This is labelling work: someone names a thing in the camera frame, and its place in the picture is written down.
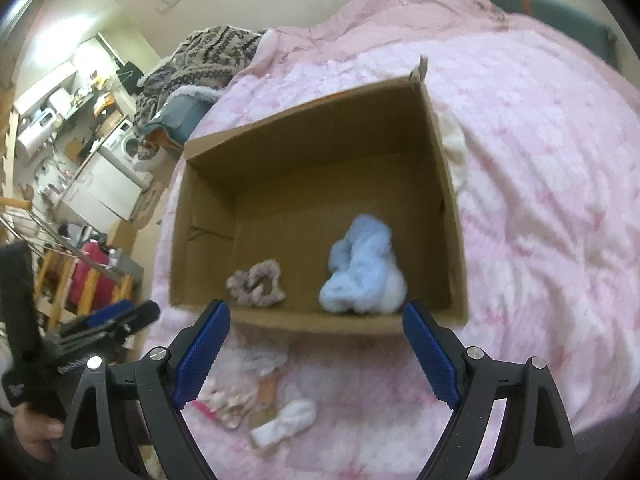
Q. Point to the beige scrunchie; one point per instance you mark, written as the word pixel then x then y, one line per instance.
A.
pixel 258 287

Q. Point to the white cloth behind box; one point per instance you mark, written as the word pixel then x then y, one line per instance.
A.
pixel 453 143

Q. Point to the white washing machine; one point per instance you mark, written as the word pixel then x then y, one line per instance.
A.
pixel 120 148

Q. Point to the wooden chair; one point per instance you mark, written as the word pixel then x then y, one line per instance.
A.
pixel 66 287

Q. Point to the small patterned cloth pieces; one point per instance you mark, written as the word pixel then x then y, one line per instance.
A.
pixel 242 381

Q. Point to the fluffy light blue sock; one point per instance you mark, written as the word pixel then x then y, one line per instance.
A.
pixel 365 277

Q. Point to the brown cardboard box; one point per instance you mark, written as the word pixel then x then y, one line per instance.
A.
pixel 288 187

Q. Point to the blue fur-trimmed jacket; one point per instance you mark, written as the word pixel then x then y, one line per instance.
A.
pixel 176 120

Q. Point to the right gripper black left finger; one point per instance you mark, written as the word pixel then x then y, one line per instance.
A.
pixel 98 442

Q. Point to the patterned knit sweater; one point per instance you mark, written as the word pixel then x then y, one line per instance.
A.
pixel 208 58

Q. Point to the teal headboard cushion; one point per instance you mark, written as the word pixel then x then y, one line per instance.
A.
pixel 591 33

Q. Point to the pink patterned bed quilt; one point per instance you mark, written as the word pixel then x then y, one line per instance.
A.
pixel 549 222

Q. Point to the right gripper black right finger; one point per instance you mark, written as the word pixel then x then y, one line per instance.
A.
pixel 534 441

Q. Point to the white ruffled sock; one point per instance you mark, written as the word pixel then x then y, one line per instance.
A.
pixel 270 427

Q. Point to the person's left hand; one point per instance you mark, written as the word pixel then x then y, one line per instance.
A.
pixel 36 433

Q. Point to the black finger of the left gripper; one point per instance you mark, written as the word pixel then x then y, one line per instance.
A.
pixel 126 324
pixel 96 318

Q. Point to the white kitchen cabinet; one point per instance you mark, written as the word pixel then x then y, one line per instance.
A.
pixel 99 195

